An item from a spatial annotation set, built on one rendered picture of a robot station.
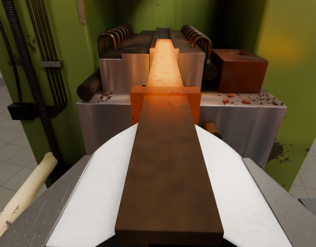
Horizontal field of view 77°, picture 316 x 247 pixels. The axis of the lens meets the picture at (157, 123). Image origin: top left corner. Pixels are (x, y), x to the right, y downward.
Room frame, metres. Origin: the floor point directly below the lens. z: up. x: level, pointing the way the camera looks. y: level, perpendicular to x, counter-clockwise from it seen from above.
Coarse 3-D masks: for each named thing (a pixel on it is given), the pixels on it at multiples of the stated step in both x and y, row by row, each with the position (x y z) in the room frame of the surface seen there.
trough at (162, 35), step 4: (160, 28) 0.78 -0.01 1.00; (164, 28) 0.78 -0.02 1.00; (168, 28) 0.78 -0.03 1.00; (160, 32) 0.78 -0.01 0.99; (164, 32) 0.78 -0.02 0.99; (168, 32) 0.75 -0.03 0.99; (160, 36) 0.67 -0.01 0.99; (164, 36) 0.67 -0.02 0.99; (168, 36) 0.67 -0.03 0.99; (172, 44) 0.43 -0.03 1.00
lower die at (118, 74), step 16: (144, 32) 0.73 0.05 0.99; (176, 32) 0.72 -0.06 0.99; (112, 48) 0.49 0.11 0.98; (128, 48) 0.44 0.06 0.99; (144, 48) 0.44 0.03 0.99; (176, 48) 0.38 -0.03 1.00; (192, 48) 0.43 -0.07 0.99; (112, 64) 0.38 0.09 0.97; (128, 64) 0.38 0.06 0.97; (144, 64) 0.38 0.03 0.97; (192, 64) 0.38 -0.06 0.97; (112, 80) 0.38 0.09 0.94; (128, 80) 0.38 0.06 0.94; (144, 80) 0.38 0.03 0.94; (192, 80) 0.38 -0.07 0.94
